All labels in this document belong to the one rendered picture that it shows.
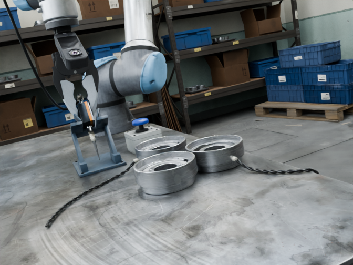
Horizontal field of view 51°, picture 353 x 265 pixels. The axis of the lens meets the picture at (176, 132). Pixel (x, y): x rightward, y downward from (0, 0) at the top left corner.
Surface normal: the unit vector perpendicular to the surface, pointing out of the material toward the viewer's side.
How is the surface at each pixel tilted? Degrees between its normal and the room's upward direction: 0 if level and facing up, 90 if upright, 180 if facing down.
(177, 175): 90
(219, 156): 90
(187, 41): 90
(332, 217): 0
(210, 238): 0
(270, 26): 87
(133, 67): 71
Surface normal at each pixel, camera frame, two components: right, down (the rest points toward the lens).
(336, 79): -0.84, 0.27
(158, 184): -0.21, 0.25
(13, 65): 0.40, 0.12
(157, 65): 0.92, 0.04
